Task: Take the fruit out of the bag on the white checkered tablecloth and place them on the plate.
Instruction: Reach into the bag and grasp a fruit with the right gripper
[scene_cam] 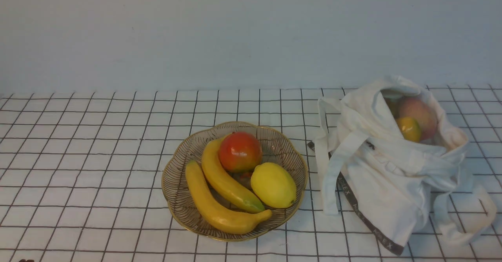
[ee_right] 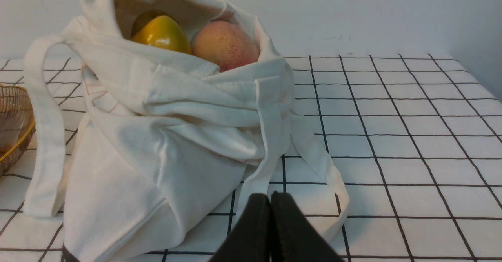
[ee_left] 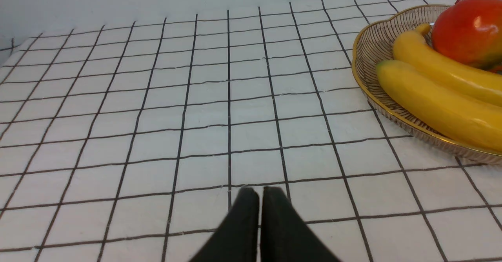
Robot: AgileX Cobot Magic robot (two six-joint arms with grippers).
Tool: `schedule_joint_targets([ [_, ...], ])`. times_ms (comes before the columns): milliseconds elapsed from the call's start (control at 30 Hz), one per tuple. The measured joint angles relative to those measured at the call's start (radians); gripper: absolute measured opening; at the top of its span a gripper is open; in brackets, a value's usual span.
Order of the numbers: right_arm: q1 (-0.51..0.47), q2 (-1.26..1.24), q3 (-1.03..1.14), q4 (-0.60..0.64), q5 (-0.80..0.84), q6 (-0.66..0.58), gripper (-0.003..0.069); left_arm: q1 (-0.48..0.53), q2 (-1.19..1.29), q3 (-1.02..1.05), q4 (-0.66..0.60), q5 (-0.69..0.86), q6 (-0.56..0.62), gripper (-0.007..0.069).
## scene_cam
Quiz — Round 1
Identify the yellow lemon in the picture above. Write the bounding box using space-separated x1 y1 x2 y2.
250 162 296 209

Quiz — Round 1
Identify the pink peach in bag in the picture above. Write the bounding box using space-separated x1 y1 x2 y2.
397 97 438 142

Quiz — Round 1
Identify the yellow banana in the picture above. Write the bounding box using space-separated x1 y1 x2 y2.
185 160 273 235
201 137 265 214

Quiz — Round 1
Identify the front yellow banana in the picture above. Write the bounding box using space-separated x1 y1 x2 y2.
185 160 273 235

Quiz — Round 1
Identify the small yellow-green fruit in bag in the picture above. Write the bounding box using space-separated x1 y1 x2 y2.
395 117 422 143

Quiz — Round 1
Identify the rear yellow banana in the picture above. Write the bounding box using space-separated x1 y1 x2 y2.
201 137 265 214

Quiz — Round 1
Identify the white grid-pattern tablecloth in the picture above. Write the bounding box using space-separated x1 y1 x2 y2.
0 85 501 262

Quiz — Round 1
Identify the white cloth tote bag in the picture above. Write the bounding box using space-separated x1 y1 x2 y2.
308 76 497 255

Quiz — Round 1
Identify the red-orange mango in bowl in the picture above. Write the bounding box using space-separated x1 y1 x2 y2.
218 131 262 173

